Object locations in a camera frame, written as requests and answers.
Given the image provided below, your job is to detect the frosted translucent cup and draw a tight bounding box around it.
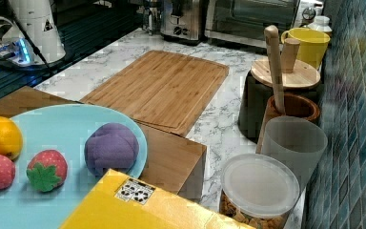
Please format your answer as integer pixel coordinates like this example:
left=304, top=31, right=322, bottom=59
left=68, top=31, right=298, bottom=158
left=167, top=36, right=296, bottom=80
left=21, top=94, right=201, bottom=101
left=261, top=115, right=328, bottom=191

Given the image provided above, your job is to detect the yellow plush lemon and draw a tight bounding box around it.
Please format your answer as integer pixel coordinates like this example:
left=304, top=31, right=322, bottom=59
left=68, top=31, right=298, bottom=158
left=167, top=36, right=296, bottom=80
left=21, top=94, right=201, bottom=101
left=0, top=116, right=23, bottom=160

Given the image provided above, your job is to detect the purple plush fruit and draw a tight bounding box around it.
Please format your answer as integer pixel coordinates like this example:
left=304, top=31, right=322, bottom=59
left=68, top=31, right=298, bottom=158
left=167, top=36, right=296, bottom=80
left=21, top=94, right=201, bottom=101
left=84, top=123, right=139, bottom=177

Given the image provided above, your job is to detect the wooden utensil handle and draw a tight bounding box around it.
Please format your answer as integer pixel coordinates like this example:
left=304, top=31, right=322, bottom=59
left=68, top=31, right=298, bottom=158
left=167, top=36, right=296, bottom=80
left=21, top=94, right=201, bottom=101
left=264, top=25, right=285, bottom=115

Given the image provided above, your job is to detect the yellow plastic cup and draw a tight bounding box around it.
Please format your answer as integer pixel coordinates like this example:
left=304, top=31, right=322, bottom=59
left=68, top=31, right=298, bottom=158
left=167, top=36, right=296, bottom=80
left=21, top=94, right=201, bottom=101
left=281, top=28, right=331, bottom=69

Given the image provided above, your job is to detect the light blue plate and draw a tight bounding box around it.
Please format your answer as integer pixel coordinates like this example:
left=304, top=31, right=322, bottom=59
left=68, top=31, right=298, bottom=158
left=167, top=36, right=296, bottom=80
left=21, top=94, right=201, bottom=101
left=0, top=104, right=148, bottom=229

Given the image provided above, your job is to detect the stainless steel two-slot toaster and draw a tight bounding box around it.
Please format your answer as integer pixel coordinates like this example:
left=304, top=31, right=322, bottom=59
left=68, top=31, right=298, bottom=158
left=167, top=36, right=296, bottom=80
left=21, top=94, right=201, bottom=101
left=160, top=0, right=204, bottom=44

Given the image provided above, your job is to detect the bamboo cutting board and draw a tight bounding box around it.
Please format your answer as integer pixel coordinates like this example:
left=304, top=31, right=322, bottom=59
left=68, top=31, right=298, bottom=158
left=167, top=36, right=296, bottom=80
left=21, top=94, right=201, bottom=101
left=82, top=51, right=229, bottom=136

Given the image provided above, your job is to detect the brown wooden utensil holder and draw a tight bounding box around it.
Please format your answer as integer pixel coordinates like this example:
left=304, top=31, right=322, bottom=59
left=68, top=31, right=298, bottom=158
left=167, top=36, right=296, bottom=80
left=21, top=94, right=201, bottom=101
left=255, top=93, right=320, bottom=154

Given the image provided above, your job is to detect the wooden drawer box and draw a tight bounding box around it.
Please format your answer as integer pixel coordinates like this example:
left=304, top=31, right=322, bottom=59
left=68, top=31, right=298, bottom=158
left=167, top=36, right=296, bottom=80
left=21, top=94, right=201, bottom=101
left=0, top=86, right=207, bottom=202

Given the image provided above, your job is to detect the clear cereal jar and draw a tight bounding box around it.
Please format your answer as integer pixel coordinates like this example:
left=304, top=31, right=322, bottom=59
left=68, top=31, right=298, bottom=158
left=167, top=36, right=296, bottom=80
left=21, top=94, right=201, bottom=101
left=219, top=154, right=300, bottom=229

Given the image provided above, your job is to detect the stainless steel toaster oven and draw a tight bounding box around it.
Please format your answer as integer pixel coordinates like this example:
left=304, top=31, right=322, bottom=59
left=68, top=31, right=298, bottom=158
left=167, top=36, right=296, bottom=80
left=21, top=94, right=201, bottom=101
left=204, top=0, right=299, bottom=48

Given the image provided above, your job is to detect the small plush strawberry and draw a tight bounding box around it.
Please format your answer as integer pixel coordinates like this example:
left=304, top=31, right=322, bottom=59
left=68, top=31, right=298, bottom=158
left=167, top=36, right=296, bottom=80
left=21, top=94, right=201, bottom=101
left=26, top=150, right=68, bottom=193

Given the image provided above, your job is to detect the yellow cereal box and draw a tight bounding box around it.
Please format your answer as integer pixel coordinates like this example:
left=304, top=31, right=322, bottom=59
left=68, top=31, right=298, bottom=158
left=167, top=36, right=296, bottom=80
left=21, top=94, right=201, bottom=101
left=60, top=170, right=254, bottom=229

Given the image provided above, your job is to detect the black cable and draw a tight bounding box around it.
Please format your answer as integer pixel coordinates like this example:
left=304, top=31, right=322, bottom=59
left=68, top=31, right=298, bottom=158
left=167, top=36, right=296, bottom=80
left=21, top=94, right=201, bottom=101
left=5, top=0, right=55, bottom=76

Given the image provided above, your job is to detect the orange bottle with white cap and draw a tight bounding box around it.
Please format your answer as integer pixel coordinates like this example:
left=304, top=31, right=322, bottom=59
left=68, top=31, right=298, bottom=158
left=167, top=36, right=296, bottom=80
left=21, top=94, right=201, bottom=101
left=308, top=15, right=332, bottom=36

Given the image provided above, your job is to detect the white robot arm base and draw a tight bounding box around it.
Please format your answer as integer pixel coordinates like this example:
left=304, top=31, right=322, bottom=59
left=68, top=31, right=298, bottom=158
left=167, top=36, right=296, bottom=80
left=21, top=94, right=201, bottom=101
left=0, top=0, right=66, bottom=67

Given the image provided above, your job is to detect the black canister with wooden lid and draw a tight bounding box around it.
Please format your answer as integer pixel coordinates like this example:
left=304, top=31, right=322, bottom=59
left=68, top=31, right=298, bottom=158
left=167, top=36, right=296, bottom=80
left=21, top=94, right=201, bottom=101
left=237, top=38, right=320, bottom=142

